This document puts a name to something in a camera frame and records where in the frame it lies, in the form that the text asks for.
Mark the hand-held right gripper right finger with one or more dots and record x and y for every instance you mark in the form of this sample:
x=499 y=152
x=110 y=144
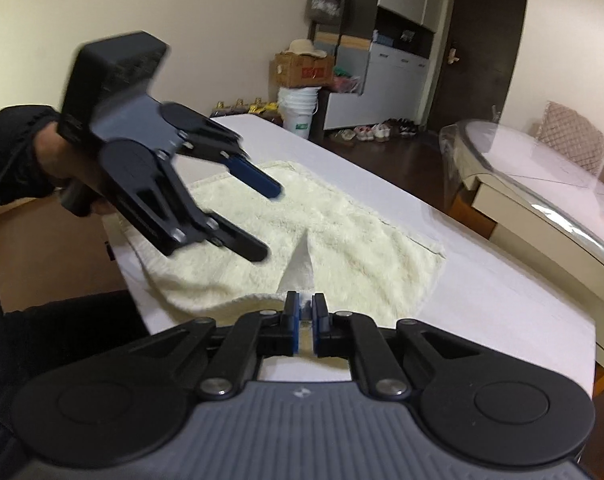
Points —
x=317 y=327

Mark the glass-topped cream table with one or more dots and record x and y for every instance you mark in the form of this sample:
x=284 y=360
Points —
x=542 y=200

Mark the person's left hand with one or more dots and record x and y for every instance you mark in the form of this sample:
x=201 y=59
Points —
x=49 y=157

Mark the row of shoes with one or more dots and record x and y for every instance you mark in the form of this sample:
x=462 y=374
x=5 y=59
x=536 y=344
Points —
x=377 y=131

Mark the white and dark cabinet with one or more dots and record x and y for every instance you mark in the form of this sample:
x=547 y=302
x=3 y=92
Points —
x=397 y=65

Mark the brown cardboard box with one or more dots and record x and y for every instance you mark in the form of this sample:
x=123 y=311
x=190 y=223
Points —
x=302 y=71

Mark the person's black clothing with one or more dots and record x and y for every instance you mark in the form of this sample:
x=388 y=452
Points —
x=37 y=345

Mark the cream terry towel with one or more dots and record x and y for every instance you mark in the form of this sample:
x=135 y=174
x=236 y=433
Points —
x=342 y=255

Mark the person's left forearm black sleeve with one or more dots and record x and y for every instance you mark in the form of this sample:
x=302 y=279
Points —
x=7 y=155

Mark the flat brown cardboard sheet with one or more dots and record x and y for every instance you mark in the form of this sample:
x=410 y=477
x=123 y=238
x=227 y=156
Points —
x=42 y=250

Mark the chair with patterned back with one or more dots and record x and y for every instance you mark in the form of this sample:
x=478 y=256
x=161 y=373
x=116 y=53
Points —
x=572 y=137

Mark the yellow snack packets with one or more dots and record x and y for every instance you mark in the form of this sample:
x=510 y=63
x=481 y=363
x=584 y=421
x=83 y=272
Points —
x=247 y=108

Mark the dark brown door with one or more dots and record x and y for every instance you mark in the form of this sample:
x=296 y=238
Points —
x=482 y=50

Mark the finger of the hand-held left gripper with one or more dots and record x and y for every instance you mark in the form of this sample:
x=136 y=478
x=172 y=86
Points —
x=242 y=245
x=262 y=182

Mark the straw hat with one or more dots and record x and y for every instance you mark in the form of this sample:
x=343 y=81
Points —
x=304 y=48

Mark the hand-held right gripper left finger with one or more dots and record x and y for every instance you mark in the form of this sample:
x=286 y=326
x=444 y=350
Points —
x=294 y=327

